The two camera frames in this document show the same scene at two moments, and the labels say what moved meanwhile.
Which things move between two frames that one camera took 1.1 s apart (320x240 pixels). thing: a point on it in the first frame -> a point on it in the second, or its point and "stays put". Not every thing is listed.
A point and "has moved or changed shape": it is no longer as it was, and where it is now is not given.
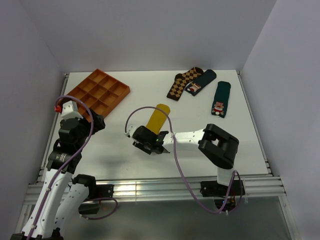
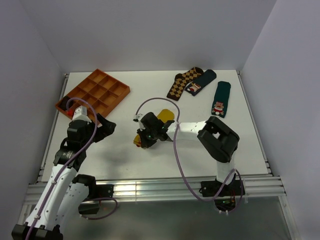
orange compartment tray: x=100 y=92 stays put
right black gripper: x=139 y=146 -> x=145 y=143
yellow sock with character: x=158 y=118 has moved or changed shape
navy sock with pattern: x=203 y=79 stays put
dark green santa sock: x=221 y=99 stays put
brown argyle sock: x=181 y=80 stays put
